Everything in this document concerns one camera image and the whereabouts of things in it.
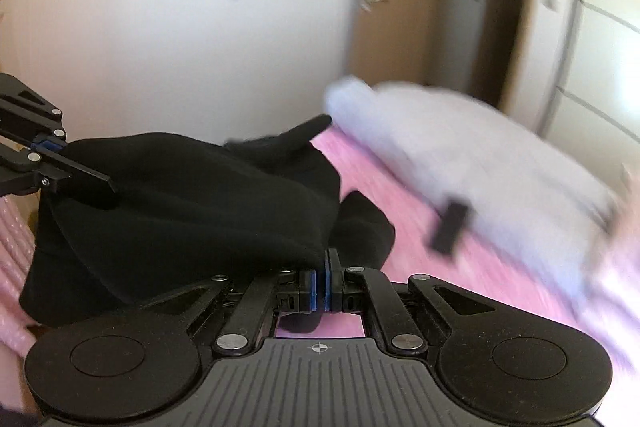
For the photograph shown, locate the black zip jacket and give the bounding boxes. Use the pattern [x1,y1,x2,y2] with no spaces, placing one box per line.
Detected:
[20,115,395,327]

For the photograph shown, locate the pink rose bed sheet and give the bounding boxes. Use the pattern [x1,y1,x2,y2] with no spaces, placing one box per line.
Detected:
[1,129,631,357]

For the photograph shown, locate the small black remote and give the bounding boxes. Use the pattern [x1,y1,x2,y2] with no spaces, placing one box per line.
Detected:
[428,199,471,256]

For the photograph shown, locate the lilac folded blanket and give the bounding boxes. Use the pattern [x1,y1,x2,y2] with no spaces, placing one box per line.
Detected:
[324,76,617,303]

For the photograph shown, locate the white panelled wardrobe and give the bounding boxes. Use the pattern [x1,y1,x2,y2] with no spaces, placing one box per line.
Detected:
[500,0,639,193]

